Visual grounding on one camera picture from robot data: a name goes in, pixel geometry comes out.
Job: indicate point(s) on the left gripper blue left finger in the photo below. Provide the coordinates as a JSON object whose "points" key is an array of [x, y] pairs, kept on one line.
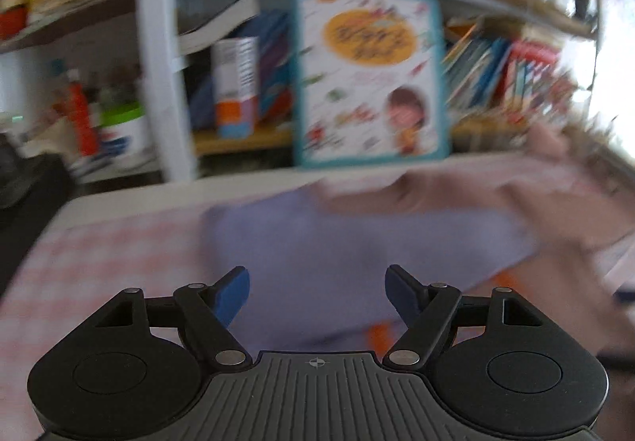
{"points": [[207, 311]]}

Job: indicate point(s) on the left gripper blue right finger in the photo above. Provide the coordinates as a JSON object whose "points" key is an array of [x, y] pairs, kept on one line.
{"points": [[427, 311]]}

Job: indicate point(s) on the purple and pink sweater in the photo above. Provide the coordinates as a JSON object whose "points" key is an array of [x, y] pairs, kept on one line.
{"points": [[317, 259]]}

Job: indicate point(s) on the pink checkered table mat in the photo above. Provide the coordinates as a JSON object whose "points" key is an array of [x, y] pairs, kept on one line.
{"points": [[149, 238]]}

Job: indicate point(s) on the white tub green lid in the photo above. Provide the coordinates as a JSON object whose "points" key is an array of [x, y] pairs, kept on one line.
{"points": [[125, 136]]}

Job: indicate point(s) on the black box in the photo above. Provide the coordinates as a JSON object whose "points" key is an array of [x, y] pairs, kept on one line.
{"points": [[33, 189]]}

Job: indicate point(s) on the children's picture book teal border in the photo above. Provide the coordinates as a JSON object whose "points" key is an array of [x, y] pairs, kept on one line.
{"points": [[368, 82]]}

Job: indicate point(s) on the white orange medicine box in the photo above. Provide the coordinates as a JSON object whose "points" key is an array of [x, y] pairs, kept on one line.
{"points": [[235, 78]]}

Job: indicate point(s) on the red tassel ornament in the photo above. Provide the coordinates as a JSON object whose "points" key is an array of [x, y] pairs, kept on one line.
{"points": [[80, 116]]}

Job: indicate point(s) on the red thick dictionary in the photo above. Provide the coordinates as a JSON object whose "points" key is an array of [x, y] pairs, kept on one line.
{"points": [[529, 51]]}

